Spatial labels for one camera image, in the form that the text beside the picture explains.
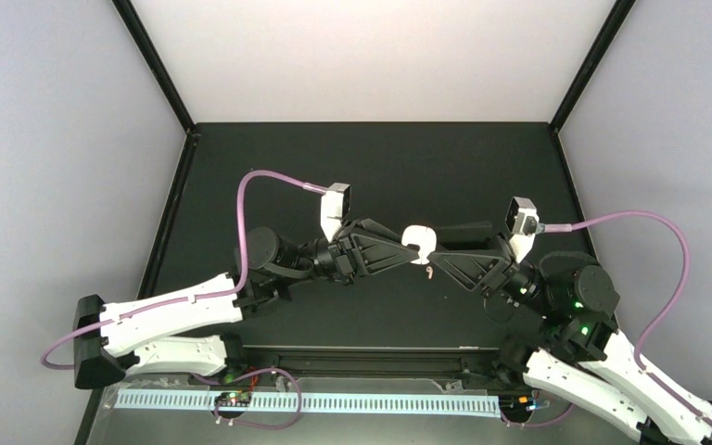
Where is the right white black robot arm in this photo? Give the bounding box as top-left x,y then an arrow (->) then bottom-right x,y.
419,219 -> 712,444

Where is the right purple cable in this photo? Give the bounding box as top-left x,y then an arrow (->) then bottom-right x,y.
537,210 -> 712,445

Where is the cream earbud charging case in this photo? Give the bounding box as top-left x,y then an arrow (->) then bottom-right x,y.
401,224 -> 438,265

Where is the right frame post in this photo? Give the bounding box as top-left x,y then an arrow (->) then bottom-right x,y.
549,0 -> 636,135

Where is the white slotted cable duct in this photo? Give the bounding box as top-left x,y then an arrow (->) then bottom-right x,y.
112,389 -> 501,418

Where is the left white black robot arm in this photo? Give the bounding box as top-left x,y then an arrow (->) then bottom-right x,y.
73,220 -> 438,389

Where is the frame post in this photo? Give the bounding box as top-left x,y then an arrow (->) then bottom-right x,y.
549,0 -> 636,135
112,0 -> 196,134

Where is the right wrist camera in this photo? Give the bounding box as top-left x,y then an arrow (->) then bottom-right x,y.
505,197 -> 540,263

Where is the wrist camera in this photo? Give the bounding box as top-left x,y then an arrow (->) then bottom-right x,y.
505,197 -> 540,263
320,183 -> 351,241

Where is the small circuit board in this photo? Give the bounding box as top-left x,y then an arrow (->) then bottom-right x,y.
214,390 -> 252,410

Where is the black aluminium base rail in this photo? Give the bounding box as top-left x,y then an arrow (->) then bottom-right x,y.
104,346 -> 553,388

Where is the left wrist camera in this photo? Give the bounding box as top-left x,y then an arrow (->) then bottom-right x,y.
320,183 -> 351,241

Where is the left frame post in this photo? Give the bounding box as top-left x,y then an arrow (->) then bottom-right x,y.
112,0 -> 196,134

